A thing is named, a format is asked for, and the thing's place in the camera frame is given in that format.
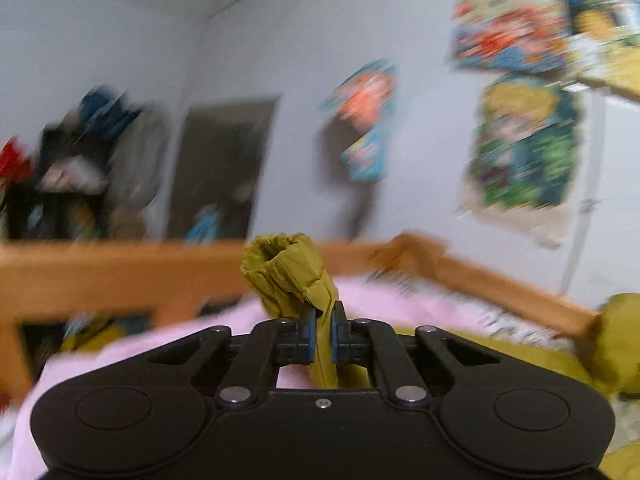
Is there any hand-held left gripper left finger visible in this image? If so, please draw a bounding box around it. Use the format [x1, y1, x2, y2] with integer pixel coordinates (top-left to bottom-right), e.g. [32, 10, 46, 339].
[145, 309, 318, 407]

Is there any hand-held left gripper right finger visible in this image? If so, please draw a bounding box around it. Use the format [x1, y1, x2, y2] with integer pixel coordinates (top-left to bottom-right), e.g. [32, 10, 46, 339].
[331, 301, 502, 406]

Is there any olive puffer jacket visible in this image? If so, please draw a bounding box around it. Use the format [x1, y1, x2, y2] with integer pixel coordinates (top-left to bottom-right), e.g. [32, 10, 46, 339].
[240, 232, 640, 480]

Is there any pile of dark clothes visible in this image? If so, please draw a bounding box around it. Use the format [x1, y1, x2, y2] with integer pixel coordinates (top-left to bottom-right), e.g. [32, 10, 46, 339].
[5, 85, 173, 241]

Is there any pink blanket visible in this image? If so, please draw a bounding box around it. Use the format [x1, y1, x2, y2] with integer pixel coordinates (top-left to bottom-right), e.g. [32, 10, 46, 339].
[0, 280, 506, 480]

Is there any red cloth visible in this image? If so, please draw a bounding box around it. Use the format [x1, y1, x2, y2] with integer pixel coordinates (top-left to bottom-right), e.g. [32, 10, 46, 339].
[0, 136, 32, 191]

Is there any wooden bed frame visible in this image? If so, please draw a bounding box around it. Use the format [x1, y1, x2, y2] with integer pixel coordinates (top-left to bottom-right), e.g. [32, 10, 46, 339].
[0, 232, 603, 403]

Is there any dark wall panel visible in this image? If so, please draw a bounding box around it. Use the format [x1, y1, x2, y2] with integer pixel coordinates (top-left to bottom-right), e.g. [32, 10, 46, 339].
[166, 96, 280, 241]

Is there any orange-haired figure wall drawing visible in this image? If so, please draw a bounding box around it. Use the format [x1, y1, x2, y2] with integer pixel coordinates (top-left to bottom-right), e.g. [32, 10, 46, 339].
[320, 59, 398, 183]

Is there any blond figure wall drawing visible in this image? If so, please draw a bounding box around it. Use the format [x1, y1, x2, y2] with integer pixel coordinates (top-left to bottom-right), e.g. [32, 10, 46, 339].
[457, 72, 586, 251]

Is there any white wall pipe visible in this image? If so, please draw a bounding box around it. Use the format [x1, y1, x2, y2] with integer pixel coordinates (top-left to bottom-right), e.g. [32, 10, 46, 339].
[562, 92, 610, 293]

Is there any red-haired figure wall drawing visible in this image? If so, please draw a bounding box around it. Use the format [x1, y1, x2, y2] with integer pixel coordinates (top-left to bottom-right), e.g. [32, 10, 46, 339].
[447, 0, 573, 77]

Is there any yellow planet wall drawing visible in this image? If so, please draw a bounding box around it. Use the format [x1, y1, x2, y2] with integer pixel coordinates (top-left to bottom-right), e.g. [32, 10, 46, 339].
[555, 0, 640, 106]

